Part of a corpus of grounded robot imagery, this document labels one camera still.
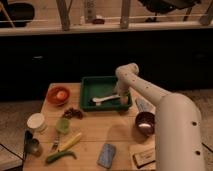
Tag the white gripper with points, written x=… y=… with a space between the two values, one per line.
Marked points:
x=122 y=89

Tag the white dish brush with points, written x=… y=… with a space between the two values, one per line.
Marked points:
x=98 y=100

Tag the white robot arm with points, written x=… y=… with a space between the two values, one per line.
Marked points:
x=178 y=142

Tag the wooden block brush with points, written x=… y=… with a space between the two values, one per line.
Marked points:
x=144 y=158

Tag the light blue cloth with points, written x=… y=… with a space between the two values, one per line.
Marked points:
x=142 y=105

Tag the green plastic tray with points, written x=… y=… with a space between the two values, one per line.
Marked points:
x=100 y=86

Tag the dark purple bowl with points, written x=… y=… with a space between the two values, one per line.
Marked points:
x=145 y=123

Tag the bunch of dark grapes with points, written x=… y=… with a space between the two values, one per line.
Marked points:
x=71 y=112

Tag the egg in bowl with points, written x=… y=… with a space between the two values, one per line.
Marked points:
x=61 y=95

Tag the blue sponge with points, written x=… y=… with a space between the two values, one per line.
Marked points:
x=106 y=155

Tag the green plastic cup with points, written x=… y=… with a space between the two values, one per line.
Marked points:
x=62 y=125

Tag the orange bowl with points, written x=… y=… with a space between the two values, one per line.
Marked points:
x=51 y=96

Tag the yellow corn cob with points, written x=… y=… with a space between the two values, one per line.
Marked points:
x=72 y=141

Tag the wooden table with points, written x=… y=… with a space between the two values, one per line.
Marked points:
x=97 y=128

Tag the small metal fork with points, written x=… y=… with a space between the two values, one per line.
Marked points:
x=56 y=142

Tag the black office chair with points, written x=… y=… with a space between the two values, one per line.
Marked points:
x=166 y=6

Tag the white cup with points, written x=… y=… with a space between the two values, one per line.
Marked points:
x=37 y=122

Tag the green pepper toy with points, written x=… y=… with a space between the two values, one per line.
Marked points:
x=54 y=157

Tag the metal measuring scoop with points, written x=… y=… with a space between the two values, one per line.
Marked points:
x=32 y=145

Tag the dark chair at left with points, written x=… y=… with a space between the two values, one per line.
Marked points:
x=20 y=13

